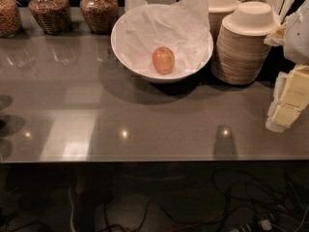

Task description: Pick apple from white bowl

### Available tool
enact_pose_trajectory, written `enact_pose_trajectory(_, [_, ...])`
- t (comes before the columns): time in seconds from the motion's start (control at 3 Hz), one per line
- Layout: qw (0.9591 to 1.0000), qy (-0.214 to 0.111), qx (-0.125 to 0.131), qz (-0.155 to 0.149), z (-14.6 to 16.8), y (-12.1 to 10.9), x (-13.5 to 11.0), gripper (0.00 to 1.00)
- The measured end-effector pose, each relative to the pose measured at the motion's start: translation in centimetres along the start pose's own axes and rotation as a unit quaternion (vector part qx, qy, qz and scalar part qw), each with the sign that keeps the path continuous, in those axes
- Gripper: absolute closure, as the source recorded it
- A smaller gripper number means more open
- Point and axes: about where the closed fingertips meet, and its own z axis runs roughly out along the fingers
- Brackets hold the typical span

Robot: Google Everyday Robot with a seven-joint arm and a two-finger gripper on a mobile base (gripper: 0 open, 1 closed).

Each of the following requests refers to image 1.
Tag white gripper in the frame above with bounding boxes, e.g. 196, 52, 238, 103
264, 0, 309, 128

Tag red yellow apple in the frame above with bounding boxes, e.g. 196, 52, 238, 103
153, 46, 175, 74

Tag white bowl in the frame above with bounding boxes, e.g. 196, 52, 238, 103
110, 3, 214, 84

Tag front stack of paper bowls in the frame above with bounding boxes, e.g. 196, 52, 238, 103
211, 1, 280, 85

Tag stack of paper bowls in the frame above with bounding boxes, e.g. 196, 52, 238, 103
208, 0, 240, 44
211, 1, 280, 85

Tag rear stack of paper bowls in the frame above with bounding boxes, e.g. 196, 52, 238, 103
208, 0, 240, 44

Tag white tissue paper liner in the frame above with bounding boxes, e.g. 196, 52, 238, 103
122, 0, 211, 76

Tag right glass cereal jar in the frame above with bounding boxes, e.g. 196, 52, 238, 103
79, 0, 119, 35

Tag glass cereal jar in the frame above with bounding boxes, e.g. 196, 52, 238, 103
79, 0, 119, 35
0, 0, 22, 38
28, 0, 71, 35

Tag middle glass cereal jar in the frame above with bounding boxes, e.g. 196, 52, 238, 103
28, 0, 71, 35

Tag left glass cereal jar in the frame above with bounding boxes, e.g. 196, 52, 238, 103
0, 0, 22, 38

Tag tangled black floor cables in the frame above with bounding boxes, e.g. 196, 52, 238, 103
0, 167, 309, 232

